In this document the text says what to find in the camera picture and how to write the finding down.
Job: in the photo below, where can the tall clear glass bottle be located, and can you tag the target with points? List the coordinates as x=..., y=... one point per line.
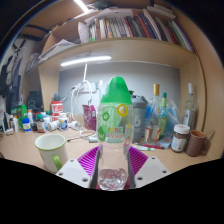
x=190, y=111

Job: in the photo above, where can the white bottle with blue label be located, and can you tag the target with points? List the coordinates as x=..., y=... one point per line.
x=63, y=122

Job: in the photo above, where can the brown mug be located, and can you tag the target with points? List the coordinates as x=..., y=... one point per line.
x=196, y=143

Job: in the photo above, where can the gold-capped clear glass bottle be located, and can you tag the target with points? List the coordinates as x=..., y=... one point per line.
x=154, y=116

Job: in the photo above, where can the green glass bottle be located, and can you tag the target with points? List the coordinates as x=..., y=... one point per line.
x=163, y=116

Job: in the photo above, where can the magenta packet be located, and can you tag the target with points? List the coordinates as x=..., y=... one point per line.
x=89, y=116

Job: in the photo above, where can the white mug with green rim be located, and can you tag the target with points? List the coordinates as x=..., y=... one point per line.
x=50, y=150

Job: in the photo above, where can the dark hanging clothes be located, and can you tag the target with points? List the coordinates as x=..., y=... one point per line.
x=10, y=83

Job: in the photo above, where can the red pen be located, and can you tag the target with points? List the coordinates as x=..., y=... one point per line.
x=152, y=146

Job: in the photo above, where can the blue-capped white bottle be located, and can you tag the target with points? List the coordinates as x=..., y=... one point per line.
x=26, y=124

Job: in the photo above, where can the black case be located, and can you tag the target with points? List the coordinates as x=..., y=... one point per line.
x=35, y=100

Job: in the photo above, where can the small white bottle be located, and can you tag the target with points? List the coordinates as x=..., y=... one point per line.
x=53, y=125

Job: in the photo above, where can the small white roll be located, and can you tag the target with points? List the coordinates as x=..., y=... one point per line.
x=75, y=125

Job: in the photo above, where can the green plastic bottle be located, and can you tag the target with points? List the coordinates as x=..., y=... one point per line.
x=21, y=113

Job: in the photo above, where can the red-labelled white canister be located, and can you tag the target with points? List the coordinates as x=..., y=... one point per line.
x=56, y=108

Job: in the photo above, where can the grey tumbler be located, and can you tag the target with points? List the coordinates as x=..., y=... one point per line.
x=139, y=115

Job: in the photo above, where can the dark brown green-capped bottle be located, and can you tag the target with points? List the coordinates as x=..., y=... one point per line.
x=40, y=123

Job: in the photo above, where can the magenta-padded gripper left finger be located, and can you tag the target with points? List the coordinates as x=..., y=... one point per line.
x=73, y=170

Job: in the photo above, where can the blue plastic bag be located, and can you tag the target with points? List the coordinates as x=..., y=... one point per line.
x=172, y=115

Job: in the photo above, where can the white-lidded brown jar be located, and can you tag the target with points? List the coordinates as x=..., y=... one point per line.
x=180, y=138

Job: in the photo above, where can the under-shelf light strip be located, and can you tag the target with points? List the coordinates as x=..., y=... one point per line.
x=86, y=60

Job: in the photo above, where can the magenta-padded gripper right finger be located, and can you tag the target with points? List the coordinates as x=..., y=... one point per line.
x=151, y=170

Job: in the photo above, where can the clear green-capped drink bottle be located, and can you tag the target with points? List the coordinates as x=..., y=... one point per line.
x=115, y=126

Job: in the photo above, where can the wooden shelf unit with books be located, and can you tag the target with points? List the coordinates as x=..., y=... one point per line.
x=133, y=26

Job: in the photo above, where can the ceiling tube light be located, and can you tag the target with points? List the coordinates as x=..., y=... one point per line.
x=81, y=5

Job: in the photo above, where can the wooden wardrobe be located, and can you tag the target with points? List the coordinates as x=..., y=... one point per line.
x=213, y=100

